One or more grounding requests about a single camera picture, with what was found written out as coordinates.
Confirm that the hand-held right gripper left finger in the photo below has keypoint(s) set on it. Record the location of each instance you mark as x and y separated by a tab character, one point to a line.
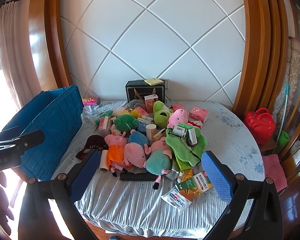
86	172

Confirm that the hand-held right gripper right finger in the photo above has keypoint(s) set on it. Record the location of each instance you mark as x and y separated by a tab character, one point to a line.
216	177

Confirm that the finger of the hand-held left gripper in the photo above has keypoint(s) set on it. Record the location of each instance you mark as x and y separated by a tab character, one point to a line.
31	140

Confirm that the blue plastic crate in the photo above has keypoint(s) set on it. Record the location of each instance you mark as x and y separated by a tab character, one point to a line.
52	135

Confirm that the green orange medicine box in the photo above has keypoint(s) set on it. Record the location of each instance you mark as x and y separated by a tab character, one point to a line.
196	186

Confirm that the person's left hand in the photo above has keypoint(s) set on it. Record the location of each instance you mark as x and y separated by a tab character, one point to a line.
0	192

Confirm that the dark brown cap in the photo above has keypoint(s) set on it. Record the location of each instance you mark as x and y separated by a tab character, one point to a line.
93	143

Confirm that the yellow small packet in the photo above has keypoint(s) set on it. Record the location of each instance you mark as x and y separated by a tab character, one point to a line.
186	175

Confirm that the pig plush orange dress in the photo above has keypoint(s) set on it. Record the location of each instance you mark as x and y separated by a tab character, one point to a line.
115	152

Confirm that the green yellow packet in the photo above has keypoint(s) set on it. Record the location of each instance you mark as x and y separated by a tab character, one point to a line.
182	165

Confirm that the black tape roll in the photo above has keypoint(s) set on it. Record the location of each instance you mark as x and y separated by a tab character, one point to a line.
190	143

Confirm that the white blue sachet packet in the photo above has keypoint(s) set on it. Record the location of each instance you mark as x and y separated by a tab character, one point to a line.
176	198

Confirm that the tall pink white tissue pack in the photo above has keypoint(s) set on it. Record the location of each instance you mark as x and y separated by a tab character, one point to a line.
103	125

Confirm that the black stick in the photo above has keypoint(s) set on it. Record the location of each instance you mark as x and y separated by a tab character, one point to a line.
137	177

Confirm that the red white small box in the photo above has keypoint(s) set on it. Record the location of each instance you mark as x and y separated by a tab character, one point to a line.
196	124

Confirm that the pink cloth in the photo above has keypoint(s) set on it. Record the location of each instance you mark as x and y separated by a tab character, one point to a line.
275	173

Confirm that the green wrapped packet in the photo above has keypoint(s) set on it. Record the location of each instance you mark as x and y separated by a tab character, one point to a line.
102	115

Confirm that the pig plush teal dress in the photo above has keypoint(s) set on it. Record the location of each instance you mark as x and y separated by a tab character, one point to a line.
157	162

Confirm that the pig plush blue dress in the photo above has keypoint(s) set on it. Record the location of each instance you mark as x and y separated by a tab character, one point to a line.
137	138

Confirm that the green turtle plush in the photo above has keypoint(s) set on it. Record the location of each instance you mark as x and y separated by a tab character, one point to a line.
125	122

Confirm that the pink tissue packet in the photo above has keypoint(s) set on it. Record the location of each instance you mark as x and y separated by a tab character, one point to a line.
198	113
120	110
141	111
177	107

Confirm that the red plastic bag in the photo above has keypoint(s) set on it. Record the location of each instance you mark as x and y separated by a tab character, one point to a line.
260	127

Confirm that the pink cylindrical can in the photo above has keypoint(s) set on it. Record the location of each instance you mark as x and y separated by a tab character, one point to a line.
91	101

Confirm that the pink pig plush red dress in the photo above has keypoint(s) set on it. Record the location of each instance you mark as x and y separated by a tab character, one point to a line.
177	117

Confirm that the blue plush toy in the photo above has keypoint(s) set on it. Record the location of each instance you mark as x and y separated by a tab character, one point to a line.
143	127

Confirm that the yellow plush toy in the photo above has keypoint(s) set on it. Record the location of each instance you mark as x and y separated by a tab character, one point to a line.
133	112

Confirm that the white pill bottle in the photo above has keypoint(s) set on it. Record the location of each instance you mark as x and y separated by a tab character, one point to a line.
151	131

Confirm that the green rolled mat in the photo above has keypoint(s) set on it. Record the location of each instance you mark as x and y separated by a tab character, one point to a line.
283	138

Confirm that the white flat medicine box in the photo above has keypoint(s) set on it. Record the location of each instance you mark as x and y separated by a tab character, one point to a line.
146	118

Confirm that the green frog plush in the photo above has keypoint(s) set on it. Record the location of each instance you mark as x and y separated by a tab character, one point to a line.
160	116

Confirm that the grey plush toy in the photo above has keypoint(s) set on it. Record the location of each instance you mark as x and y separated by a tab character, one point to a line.
135	103

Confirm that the wooden chair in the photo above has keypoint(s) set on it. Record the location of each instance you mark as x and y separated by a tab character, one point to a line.
297	152

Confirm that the pink curtain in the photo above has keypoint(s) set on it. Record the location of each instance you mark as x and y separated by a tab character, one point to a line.
12	55

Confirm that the pink carton box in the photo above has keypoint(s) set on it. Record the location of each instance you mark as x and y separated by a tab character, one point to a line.
150	103

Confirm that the black gift box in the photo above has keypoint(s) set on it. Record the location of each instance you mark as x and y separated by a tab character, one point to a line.
140	90

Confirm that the light blue pole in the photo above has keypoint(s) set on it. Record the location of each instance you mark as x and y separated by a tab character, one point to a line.
285	105

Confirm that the yellow sticky note pad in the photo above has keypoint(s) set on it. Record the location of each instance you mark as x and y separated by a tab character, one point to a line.
153	81

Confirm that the patterned rolled mat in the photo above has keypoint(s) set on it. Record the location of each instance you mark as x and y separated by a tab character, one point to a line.
295	65

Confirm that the wall socket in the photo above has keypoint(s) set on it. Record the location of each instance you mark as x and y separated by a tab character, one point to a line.
166	83

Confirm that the wooden wall frame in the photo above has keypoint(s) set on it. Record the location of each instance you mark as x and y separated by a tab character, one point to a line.
50	30
260	42

